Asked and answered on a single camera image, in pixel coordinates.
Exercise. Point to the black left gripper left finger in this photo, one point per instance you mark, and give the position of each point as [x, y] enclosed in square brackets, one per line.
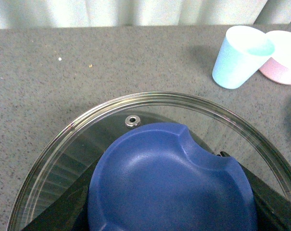
[69, 211]

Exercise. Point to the white pleated curtain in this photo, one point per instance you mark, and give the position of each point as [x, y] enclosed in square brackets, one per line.
[98, 13]

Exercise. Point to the pink plastic bowl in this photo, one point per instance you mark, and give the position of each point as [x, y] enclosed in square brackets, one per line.
[278, 67]

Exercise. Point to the light blue plastic cup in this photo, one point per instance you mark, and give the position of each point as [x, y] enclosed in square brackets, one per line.
[243, 51]

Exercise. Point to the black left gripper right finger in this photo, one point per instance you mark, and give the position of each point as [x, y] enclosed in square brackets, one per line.
[273, 211]

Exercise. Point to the glass lid with blue knob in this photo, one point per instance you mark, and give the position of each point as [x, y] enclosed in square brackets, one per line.
[164, 161]

